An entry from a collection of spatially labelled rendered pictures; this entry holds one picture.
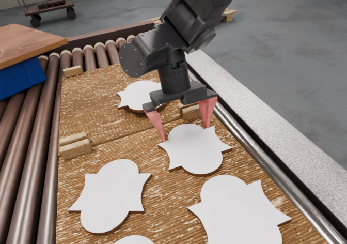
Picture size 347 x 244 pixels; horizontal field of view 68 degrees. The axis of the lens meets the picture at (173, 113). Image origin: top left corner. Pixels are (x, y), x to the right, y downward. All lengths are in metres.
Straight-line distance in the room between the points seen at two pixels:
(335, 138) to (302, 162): 1.55
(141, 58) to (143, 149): 0.20
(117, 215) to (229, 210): 0.17
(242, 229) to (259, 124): 0.28
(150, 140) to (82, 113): 0.23
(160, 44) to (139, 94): 0.27
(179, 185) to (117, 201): 0.10
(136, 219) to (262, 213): 0.19
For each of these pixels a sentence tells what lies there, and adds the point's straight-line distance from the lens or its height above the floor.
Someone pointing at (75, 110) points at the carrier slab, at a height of 0.94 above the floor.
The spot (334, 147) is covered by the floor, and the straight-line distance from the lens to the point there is 2.01.
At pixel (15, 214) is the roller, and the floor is 0.92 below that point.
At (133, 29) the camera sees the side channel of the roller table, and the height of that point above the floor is 0.94.
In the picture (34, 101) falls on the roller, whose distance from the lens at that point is 0.92.
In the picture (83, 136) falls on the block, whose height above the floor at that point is 0.96.
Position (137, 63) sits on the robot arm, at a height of 1.13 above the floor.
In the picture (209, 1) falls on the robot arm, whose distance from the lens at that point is 0.39.
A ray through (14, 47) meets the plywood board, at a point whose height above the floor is 1.04.
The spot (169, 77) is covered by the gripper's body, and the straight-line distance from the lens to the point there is 0.47.
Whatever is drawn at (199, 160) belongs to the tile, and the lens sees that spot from 0.48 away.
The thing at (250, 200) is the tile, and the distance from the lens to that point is 0.42.
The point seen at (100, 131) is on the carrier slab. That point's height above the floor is 0.94.
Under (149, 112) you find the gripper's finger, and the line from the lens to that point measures 0.49.
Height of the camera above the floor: 1.29
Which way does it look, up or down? 35 degrees down
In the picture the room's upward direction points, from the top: 9 degrees counter-clockwise
